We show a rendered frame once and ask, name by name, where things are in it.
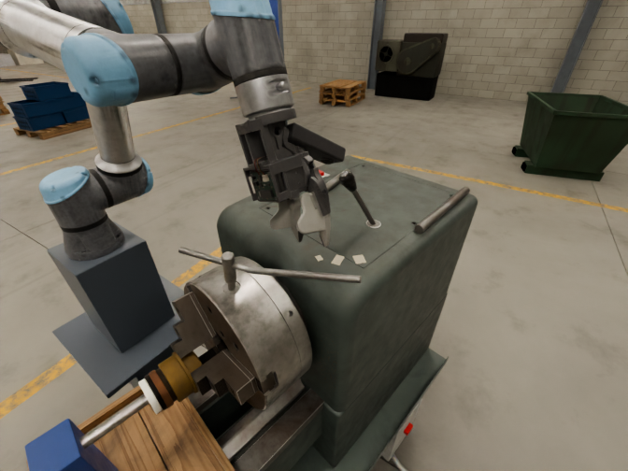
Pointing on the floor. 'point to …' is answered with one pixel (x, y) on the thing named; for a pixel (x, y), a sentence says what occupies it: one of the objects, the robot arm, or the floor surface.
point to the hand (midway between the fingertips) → (314, 235)
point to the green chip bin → (571, 135)
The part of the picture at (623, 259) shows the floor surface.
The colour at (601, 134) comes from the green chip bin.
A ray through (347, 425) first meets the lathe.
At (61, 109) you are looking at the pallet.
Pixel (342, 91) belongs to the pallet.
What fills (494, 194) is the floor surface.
